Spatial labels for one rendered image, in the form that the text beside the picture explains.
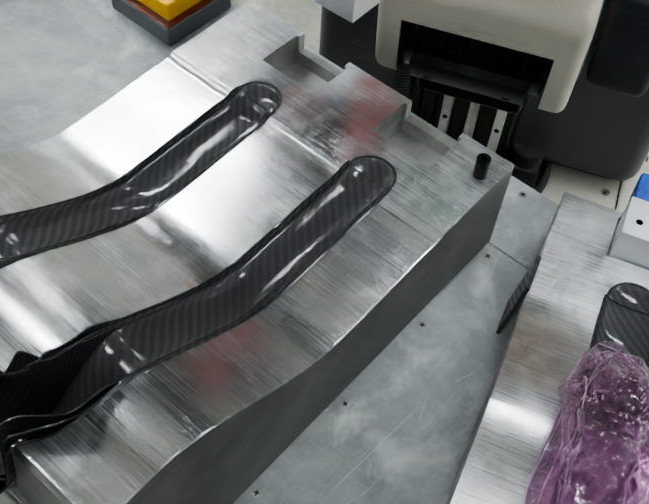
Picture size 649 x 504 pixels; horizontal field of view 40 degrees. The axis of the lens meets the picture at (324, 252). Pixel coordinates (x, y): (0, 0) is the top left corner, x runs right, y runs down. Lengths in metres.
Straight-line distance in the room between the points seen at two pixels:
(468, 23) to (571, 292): 0.40
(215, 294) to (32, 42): 0.39
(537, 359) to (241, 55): 0.32
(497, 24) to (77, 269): 0.55
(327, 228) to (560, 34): 0.42
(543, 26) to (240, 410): 0.57
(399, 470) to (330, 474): 0.05
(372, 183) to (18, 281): 0.25
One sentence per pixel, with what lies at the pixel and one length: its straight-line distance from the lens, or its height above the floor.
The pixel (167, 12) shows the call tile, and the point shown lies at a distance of 0.85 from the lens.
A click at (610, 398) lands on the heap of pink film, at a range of 0.54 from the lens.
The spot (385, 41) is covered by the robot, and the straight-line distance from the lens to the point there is 1.01.
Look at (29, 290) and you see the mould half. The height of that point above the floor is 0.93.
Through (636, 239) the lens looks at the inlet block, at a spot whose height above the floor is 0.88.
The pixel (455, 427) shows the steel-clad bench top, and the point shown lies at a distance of 0.63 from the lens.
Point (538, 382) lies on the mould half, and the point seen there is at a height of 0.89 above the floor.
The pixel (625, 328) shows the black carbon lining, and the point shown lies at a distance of 0.64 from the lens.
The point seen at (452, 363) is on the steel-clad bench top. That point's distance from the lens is 0.65.
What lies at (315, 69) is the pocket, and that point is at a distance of 0.73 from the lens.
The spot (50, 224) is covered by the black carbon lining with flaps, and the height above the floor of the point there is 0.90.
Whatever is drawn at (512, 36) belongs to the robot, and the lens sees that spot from 0.95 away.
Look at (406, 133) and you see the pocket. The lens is 0.69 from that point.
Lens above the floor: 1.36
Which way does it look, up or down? 54 degrees down
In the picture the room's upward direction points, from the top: 5 degrees clockwise
